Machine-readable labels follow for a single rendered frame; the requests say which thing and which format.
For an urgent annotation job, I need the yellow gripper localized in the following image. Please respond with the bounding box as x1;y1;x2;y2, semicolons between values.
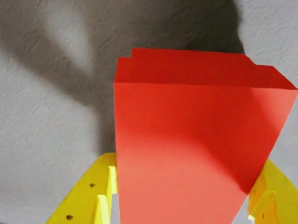
45;153;298;224

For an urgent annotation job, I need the red open box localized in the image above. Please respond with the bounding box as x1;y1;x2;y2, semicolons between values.
131;48;255;64

